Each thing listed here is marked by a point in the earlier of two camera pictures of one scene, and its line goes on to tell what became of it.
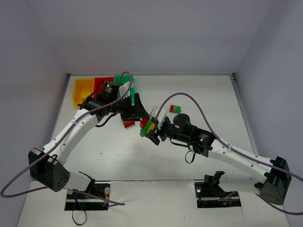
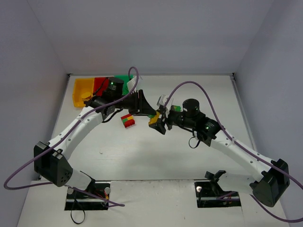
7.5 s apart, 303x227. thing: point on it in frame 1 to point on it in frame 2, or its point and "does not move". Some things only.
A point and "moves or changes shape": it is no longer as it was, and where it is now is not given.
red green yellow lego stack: x=128 y=124 does not move
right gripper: x=156 y=133 to x=167 y=118
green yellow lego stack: x=149 y=126 moves or changes shape
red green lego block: x=175 y=109 does not move
